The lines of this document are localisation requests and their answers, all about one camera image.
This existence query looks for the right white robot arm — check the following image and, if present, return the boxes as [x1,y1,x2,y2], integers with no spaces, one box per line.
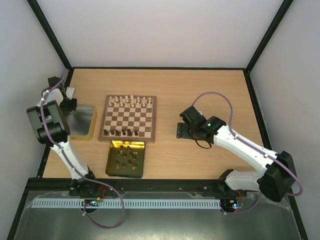
[179,106,295,202]

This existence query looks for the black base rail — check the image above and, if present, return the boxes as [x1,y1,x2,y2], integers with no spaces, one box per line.
[25,178,247,199]

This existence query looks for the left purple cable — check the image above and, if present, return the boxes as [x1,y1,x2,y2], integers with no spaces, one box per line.
[39,69,126,230]

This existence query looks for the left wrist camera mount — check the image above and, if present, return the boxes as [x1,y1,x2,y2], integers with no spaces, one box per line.
[65,87,75,100]

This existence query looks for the black frame right post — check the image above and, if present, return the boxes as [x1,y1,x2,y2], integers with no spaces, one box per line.
[245,0,294,73]

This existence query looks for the gold tin lid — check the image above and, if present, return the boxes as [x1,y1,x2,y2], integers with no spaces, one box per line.
[66,105,98,141]

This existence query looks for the grey slotted cable duct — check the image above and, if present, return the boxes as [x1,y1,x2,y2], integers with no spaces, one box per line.
[31,198,221,209]

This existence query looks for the black frame left post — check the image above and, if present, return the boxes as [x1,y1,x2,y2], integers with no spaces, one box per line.
[27,0,72,70]

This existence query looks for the gold tin with pieces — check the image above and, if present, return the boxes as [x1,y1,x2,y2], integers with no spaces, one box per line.
[105,140,146,179]

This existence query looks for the wooden chess board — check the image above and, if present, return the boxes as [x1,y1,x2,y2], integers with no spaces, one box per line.
[98,94,157,143]

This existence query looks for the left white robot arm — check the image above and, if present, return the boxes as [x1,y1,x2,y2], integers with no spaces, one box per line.
[26,76,93,181]

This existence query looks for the black frame post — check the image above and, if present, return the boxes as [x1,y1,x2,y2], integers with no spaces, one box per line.
[27,0,72,70]
[245,0,294,73]

